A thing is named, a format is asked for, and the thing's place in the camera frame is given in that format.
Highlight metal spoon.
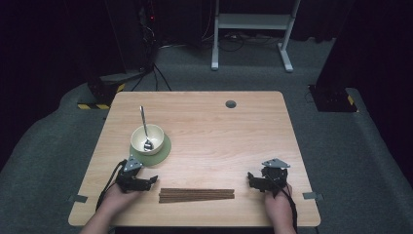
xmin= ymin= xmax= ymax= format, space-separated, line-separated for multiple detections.
xmin=139 ymin=105 xmax=154 ymax=152

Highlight person's right hand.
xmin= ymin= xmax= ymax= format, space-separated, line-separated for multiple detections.
xmin=263 ymin=182 xmax=293 ymax=226

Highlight person's left hand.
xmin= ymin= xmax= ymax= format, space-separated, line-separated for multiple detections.
xmin=102 ymin=182 xmax=141 ymax=216

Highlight black equipment rack with cables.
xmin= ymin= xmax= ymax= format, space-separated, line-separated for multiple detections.
xmin=137 ymin=0 xmax=161 ymax=73

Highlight black stand with hazard stripes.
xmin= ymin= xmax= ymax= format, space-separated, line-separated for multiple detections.
xmin=76 ymin=75 xmax=127 ymax=111

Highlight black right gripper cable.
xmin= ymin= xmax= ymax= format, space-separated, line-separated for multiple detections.
xmin=268 ymin=174 xmax=299 ymax=234

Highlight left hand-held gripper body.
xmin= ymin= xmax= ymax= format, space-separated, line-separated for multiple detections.
xmin=115 ymin=154 xmax=151 ymax=193

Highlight white metal stand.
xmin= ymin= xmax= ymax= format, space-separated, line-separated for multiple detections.
xmin=210 ymin=0 xmax=302 ymax=73

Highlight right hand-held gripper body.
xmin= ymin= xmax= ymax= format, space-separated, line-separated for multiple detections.
xmin=259 ymin=158 xmax=291 ymax=198

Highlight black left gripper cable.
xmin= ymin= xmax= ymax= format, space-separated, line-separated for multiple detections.
xmin=94 ymin=159 xmax=129 ymax=212

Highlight green round coaster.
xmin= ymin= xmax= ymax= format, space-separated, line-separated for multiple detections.
xmin=129 ymin=134 xmax=172 ymax=168

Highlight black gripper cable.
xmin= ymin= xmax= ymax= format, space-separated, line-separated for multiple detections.
xmin=268 ymin=174 xmax=299 ymax=234
xmin=94 ymin=159 xmax=129 ymax=212

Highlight black floor cables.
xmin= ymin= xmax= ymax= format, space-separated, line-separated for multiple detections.
xmin=131 ymin=62 xmax=173 ymax=93

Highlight cream ceramic bowl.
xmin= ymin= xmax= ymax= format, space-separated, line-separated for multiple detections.
xmin=130 ymin=124 xmax=166 ymax=156

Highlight black stand base yellow mark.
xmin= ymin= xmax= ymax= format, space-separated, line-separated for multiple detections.
xmin=307 ymin=83 xmax=359 ymax=114

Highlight black cables under white stand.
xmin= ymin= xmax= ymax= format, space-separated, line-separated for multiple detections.
xmin=201 ymin=31 xmax=281 ymax=53

